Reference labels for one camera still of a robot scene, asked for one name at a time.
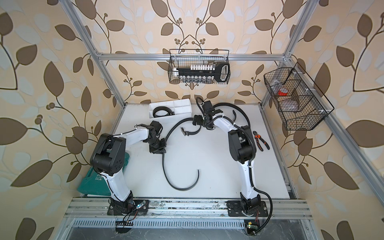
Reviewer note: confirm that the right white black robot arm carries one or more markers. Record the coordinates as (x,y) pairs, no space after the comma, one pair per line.
(241,146)

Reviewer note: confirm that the black belt back right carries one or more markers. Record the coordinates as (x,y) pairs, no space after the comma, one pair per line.
(236,108)

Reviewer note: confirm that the right wire basket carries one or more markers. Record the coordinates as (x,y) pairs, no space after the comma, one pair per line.
(305,106)

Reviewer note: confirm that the black socket set rail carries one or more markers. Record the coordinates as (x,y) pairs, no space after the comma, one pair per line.
(218,72)

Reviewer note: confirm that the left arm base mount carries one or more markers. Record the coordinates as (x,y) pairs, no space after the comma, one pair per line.
(117,208)

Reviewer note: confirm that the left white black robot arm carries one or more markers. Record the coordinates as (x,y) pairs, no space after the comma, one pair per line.
(117,143)

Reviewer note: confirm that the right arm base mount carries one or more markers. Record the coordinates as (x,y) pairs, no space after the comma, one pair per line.
(237,208)

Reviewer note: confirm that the white divided storage tray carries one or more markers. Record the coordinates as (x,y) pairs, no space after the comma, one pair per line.
(181,108)

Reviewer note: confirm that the red item in basket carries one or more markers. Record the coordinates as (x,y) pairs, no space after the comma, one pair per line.
(283,92)

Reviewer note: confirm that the back wire basket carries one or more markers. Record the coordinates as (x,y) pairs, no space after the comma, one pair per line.
(186,57)

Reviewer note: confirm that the orange black pliers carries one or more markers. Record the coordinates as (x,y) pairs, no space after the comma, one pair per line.
(260,140)

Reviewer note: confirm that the aluminium front rail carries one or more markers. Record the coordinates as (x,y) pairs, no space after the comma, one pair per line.
(283,209)

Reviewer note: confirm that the wire basket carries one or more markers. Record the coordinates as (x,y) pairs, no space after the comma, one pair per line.
(186,57)
(305,106)

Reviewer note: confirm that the black belt front loop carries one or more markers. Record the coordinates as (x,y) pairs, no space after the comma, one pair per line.
(162,111)

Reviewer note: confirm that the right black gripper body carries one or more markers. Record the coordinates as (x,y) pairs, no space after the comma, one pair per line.
(202,121)

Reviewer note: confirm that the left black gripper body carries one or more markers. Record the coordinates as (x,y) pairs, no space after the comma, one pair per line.
(157,145)

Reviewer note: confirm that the green plastic tool case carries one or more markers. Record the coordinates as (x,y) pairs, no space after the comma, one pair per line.
(93,183)

